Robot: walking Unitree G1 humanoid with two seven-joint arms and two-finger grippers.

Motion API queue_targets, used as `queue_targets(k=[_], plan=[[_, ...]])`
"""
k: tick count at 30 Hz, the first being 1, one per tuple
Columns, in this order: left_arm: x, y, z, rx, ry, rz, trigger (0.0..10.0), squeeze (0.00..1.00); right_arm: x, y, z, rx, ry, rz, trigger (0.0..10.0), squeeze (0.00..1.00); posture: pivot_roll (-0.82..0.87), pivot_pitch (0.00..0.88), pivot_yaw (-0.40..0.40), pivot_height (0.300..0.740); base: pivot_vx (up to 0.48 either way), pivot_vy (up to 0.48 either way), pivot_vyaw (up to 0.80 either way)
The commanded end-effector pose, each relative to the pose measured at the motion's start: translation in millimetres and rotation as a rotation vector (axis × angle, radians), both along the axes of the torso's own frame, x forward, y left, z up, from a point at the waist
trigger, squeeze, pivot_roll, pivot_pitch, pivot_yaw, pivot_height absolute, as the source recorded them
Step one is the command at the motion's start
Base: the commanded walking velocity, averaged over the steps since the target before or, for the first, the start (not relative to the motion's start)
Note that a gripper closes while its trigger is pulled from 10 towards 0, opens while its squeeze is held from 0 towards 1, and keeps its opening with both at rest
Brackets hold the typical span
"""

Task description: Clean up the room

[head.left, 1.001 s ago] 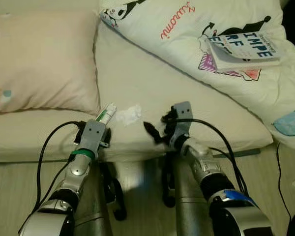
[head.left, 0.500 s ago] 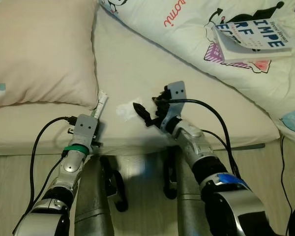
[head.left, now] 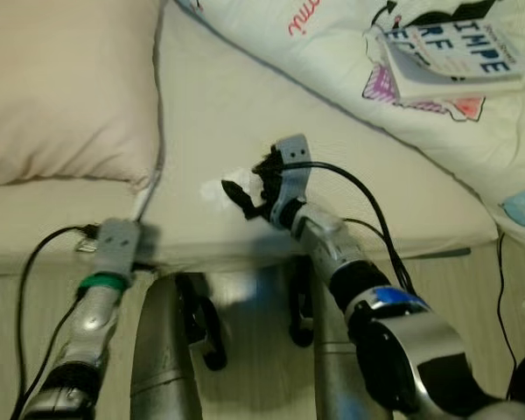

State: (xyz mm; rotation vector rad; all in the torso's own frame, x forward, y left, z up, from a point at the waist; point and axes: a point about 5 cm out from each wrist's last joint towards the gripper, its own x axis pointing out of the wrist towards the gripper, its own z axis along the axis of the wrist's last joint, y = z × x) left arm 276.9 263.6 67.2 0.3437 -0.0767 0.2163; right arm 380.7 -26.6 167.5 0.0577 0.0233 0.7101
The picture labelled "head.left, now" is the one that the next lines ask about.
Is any cream cartoon print quilt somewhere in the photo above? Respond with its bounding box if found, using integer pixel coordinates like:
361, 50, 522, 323
171, 0, 525, 255

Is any pink patterned pillow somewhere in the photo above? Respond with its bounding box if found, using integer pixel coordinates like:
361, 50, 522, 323
0, 0, 164, 190

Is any white paperback book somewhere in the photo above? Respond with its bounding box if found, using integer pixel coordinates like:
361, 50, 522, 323
367, 17, 525, 102

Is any cream sheeted mattress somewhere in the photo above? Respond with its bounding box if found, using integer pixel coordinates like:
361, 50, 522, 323
0, 0, 500, 277

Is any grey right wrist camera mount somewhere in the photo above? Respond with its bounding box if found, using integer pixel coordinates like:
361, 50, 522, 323
274, 135, 312, 225

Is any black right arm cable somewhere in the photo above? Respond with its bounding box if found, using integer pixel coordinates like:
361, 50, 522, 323
284, 160, 417, 294

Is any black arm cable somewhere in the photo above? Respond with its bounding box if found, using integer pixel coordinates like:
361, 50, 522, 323
9, 225, 97, 420
284, 160, 417, 294

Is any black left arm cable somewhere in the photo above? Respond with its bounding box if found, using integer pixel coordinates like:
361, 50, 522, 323
9, 225, 97, 420

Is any thin black power cable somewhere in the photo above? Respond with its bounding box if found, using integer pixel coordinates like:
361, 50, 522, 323
496, 232, 520, 377

